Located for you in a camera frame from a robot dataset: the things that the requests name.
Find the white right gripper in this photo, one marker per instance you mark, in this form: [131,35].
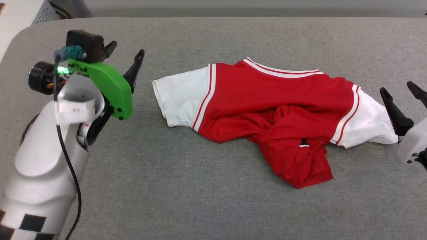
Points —
[415,143]

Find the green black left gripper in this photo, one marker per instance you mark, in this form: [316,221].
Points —
[110,86]

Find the red and white jersey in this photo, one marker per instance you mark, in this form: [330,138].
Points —
[267,100]

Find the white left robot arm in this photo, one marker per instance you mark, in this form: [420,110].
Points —
[40,166]

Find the white paper label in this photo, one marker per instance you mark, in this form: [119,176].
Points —
[75,109]

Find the white equipment case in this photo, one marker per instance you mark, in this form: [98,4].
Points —
[45,13]

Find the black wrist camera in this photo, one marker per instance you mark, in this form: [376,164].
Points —
[85,43]

